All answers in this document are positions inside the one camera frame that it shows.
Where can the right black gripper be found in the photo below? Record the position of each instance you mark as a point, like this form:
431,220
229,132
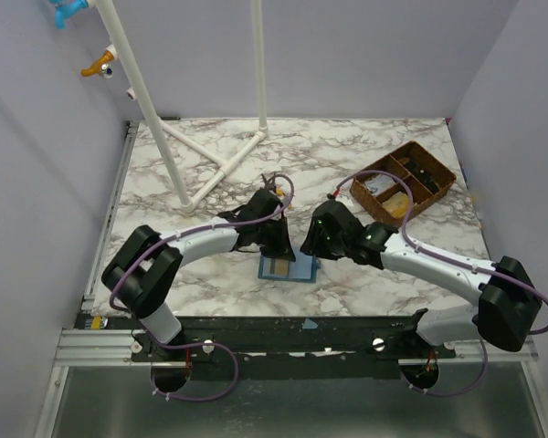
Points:
322,244

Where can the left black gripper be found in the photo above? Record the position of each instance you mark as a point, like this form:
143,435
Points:
282,246

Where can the gold VIP credit card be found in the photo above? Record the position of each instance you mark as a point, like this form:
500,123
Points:
276,267

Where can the blue card holder wallet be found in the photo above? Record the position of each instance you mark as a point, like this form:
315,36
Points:
303,270

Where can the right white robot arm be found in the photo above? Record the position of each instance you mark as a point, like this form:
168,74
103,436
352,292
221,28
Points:
499,305

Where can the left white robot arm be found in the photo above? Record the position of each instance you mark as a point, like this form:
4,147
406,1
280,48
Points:
142,272

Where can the white packets in basket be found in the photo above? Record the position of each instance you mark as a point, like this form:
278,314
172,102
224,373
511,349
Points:
379,184

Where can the yellow item in basket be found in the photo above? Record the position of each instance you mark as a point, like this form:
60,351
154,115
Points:
398,205

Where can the black item in basket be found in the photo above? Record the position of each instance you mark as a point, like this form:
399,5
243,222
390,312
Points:
421,174

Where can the brown woven basket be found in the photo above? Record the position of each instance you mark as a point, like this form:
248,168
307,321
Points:
405,182

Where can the orange brass tap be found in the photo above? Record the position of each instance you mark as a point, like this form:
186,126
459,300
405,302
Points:
102,66

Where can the yellow handled pliers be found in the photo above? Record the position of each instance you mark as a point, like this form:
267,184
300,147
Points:
270,184

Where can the white PVC pipe frame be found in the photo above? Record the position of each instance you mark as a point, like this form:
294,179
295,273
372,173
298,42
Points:
210,65

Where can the aluminium extrusion rail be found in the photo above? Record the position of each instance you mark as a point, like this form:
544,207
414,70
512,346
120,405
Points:
96,349

